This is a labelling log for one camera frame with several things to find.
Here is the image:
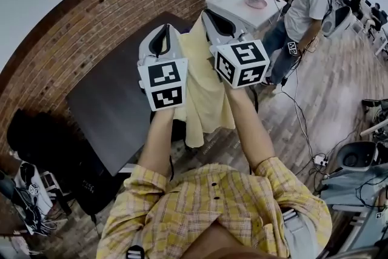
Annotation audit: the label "pink plate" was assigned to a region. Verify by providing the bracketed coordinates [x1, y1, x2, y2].
[244, 0, 269, 10]

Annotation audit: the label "dark grey table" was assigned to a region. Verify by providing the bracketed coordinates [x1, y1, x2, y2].
[65, 11, 201, 177]

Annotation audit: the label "person's right forearm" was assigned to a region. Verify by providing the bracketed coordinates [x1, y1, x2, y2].
[226, 81, 276, 176]

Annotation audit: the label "white table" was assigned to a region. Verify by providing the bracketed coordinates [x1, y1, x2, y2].
[206, 0, 287, 30]

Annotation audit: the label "black floor cable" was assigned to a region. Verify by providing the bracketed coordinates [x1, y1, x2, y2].
[280, 39, 318, 161]

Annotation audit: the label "white power strip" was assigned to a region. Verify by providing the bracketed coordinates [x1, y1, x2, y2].
[313, 153, 330, 166]

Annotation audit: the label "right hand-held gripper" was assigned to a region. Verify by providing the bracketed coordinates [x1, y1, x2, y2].
[201, 8, 271, 89]

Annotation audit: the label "yellow clothes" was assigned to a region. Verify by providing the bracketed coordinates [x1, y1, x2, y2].
[165, 13, 237, 150]

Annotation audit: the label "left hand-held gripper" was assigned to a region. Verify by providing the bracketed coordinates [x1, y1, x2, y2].
[137, 24, 189, 112]

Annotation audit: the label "person's left forearm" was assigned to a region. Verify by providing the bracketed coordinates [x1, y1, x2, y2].
[137, 106, 177, 183]

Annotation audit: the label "yellow plaid shirt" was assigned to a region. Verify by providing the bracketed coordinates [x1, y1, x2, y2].
[96, 157, 333, 259]

